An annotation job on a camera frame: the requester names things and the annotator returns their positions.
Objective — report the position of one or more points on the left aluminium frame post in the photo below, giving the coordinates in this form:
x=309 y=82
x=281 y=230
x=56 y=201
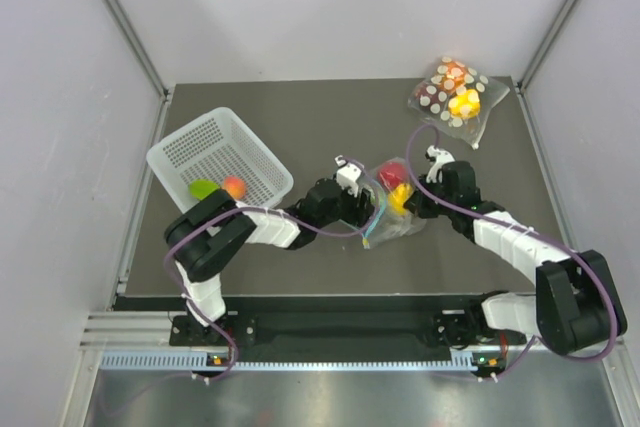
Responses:
x=135 y=45

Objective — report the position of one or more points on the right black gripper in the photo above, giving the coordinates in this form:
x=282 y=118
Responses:
x=416 y=204

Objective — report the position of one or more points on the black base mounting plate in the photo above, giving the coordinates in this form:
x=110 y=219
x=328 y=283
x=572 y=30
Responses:
x=362 y=328

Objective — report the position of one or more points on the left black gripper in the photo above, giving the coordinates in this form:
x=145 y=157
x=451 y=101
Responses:
x=358 y=215

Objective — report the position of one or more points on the dark red fake fruit dotted bag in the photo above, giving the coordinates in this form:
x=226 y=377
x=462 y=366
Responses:
x=425 y=94

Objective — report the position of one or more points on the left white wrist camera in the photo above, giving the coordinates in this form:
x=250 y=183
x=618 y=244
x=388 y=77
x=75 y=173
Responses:
x=348 y=174

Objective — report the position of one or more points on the orange peach fake fruit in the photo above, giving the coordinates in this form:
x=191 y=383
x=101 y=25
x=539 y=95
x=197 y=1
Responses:
x=235 y=187

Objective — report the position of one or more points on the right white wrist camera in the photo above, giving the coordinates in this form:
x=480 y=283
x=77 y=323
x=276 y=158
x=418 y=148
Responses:
x=438 y=158

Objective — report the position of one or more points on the clear polka dot bag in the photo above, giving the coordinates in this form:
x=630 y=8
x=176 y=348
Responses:
x=492 y=92

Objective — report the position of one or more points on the right aluminium frame post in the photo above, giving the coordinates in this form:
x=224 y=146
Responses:
x=552 y=34

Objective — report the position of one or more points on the white perforated plastic basket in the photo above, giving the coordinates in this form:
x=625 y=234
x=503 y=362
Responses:
x=214 y=146

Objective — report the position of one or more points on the red fake apple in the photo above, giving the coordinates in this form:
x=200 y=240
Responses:
x=391 y=174

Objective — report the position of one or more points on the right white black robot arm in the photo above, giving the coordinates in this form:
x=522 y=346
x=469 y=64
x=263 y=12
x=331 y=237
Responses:
x=575 y=304

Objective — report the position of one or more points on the yellow fake lemon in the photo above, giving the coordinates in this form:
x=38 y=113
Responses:
x=398 y=197

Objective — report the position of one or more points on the orange fake fruit in dotted bag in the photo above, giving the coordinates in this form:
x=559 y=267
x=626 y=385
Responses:
x=450 y=75

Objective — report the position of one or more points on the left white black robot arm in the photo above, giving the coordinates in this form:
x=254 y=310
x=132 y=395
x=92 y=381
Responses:
x=204 y=240

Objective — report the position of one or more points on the aluminium frame post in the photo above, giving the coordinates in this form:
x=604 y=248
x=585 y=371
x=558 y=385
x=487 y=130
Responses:
x=135 y=45
x=552 y=34

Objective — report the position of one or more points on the yellow fake fruit in dotted bag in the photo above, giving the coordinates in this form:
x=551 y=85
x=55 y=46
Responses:
x=465 y=105

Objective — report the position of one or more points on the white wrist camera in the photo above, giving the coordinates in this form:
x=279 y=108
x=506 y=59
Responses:
x=348 y=174
x=438 y=158

